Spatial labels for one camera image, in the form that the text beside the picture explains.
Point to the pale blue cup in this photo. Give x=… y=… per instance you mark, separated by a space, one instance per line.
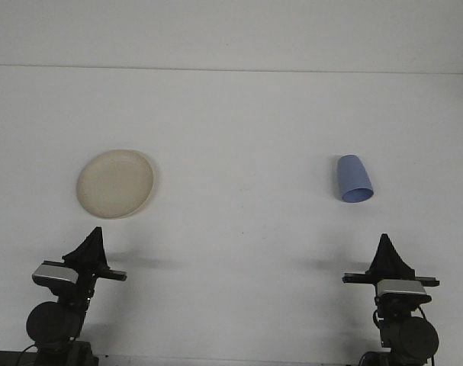
x=351 y=175

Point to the pale round plate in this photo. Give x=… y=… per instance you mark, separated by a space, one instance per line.
x=114 y=185

